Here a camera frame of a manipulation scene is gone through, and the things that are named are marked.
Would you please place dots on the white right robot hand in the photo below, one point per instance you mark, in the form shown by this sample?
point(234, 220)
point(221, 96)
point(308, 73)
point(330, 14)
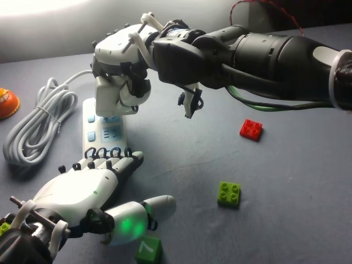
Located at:
point(115, 49)

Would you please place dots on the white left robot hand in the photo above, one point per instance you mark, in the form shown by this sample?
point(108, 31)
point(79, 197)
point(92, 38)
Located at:
point(82, 192)

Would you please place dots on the white charger block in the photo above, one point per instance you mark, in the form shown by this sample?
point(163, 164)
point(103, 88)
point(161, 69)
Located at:
point(105, 96)

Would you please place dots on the white power strip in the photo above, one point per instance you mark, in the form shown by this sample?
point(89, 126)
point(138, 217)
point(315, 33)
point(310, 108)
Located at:
point(89, 127)

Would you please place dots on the lime green toy brick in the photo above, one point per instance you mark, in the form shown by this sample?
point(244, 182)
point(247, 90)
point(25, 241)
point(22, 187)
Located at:
point(228, 195)
point(4, 228)

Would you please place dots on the green cube with white seven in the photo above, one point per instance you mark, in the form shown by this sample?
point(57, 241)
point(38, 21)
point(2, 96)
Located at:
point(148, 250)

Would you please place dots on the orange toy fruit half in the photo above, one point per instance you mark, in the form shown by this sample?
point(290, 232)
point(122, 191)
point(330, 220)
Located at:
point(8, 105)

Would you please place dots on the red toy brick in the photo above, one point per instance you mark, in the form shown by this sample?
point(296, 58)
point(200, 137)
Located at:
point(250, 130)

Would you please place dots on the grey table cloth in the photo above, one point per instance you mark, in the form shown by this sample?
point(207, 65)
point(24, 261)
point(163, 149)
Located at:
point(275, 192)

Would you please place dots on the wrist camera on white bracket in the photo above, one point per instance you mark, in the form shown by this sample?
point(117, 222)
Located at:
point(192, 104)

